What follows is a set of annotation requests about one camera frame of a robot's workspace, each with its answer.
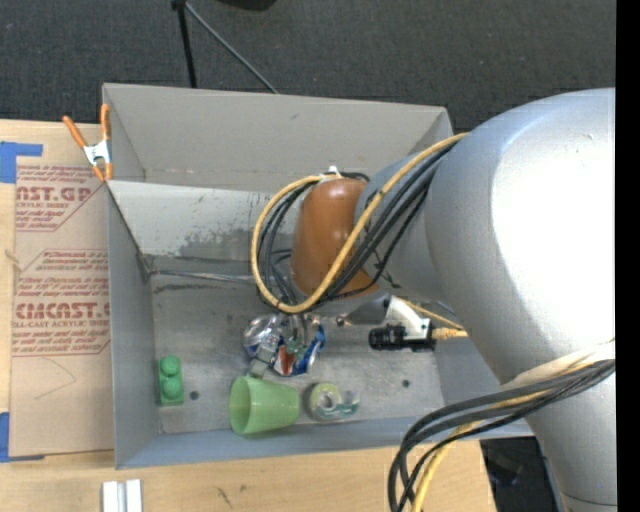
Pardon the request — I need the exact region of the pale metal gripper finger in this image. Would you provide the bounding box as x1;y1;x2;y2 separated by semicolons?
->
247;332;280;378

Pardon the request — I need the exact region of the pale green plastic cup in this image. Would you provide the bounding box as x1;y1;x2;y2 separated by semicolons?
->
228;375;302;436

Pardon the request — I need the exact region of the grey metal bin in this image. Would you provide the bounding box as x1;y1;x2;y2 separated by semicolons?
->
101;82;532;471

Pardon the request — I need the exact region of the green clear tape dispenser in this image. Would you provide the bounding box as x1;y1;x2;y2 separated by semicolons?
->
305;381;362;423

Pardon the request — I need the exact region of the green toy block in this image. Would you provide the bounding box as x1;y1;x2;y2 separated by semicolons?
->
157;355;186;407

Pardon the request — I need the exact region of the brown cardboard board red print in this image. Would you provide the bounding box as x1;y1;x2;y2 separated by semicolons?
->
0;118;116;459

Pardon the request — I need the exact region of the black cylinder on white bracket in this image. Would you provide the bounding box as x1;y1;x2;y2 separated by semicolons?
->
368;294;437;354

